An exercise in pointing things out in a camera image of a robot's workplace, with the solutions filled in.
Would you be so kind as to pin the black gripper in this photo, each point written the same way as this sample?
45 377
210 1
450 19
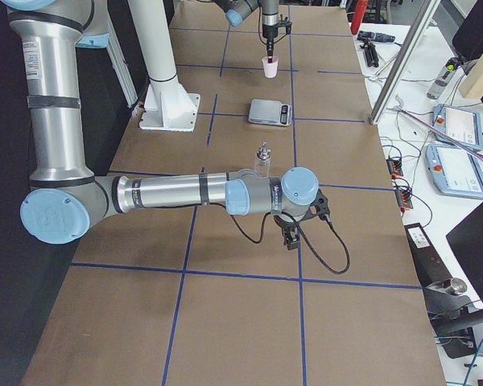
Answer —
283 221
269 33

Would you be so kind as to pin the pink plastic cup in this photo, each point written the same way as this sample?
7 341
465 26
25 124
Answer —
270 65

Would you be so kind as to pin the glass sauce bottle metal spout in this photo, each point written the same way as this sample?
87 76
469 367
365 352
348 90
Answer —
262 160

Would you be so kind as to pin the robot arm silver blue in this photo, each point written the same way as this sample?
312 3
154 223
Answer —
66 197
238 11

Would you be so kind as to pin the silver digital kitchen scale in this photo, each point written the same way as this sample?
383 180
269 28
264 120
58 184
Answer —
270 112

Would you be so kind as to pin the blue folded umbrella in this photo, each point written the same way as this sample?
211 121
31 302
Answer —
375 37

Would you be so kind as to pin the red cylinder bottle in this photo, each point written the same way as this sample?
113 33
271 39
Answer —
358 15

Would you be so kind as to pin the black folded tripod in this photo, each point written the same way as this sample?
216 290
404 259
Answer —
370 54

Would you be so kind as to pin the grabber stick white claw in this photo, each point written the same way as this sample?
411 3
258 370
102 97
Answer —
388 63

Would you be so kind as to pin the orange terminal block near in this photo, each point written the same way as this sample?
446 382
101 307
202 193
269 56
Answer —
403 196

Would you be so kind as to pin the orange terminal block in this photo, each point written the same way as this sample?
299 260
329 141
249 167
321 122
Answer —
394 166
403 196

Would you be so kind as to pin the orange terminal block far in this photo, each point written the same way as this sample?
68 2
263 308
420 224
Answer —
394 166

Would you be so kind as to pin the black box white label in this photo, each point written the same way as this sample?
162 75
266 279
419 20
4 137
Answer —
429 266

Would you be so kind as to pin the near teach pendant tablet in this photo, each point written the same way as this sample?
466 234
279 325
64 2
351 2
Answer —
454 172

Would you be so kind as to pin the teach pendant tablet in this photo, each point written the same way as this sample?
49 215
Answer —
462 125
454 172

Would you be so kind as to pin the black computer monitor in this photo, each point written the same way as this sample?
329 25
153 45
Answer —
466 243

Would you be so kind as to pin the far teach pendant tablet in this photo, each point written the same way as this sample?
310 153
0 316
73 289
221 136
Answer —
462 125

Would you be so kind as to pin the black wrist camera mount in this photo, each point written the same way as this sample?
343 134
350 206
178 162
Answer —
285 23
319 208

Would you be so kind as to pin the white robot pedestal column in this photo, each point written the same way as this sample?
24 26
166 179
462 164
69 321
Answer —
167 105

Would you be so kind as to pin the aluminium frame post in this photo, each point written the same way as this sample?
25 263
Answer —
412 40

